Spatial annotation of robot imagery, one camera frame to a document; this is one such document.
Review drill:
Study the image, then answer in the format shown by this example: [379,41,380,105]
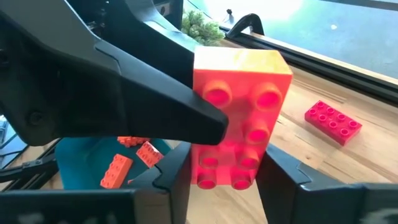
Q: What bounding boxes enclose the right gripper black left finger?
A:
[0,141,192,224]

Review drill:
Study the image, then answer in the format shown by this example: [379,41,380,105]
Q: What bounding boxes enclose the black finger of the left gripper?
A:
[0,0,229,147]
[102,0,195,88]

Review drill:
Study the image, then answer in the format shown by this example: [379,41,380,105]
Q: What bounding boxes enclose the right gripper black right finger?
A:
[256,143,398,224]

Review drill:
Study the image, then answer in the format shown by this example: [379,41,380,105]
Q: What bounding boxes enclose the orange toy brick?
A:
[117,136,150,148]
[99,154,134,190]
[136,141,165,169]
[190,45,294,191]

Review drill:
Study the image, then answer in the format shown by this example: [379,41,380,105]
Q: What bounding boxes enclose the red toy brick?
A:
[303,100,363,147]

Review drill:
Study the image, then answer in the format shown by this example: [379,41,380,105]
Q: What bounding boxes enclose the green artificial potted plant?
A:
[181,10,225,47]

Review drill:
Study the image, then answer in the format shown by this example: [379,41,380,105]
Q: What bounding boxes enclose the black table clamp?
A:
[225,12,265,40]

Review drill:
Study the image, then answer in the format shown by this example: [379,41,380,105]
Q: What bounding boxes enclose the blue plastic bin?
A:
[55,136,172,190]

